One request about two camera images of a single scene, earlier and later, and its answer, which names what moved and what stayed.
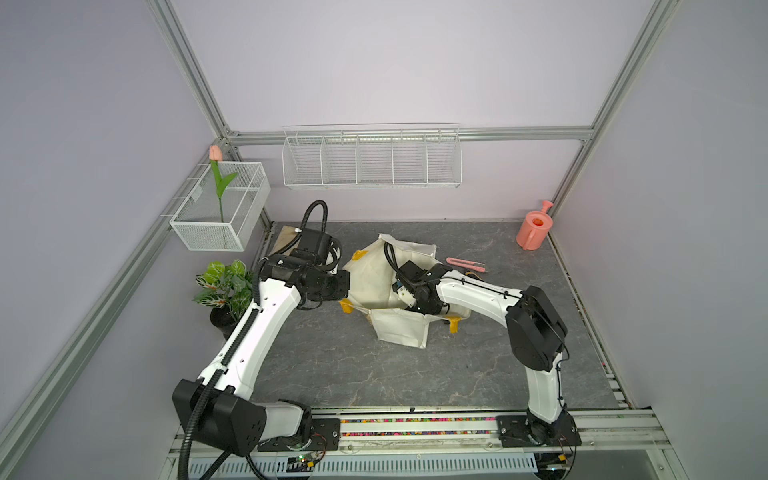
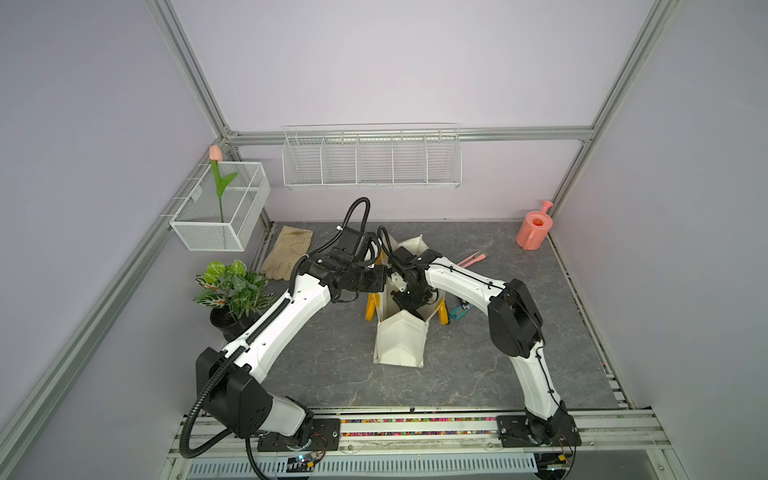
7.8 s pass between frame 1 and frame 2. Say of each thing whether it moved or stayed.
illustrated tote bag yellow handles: moved
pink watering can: stayed
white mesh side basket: stayed
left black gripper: moved
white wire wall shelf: stayed
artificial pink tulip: stayed
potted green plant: stayed
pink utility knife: moved
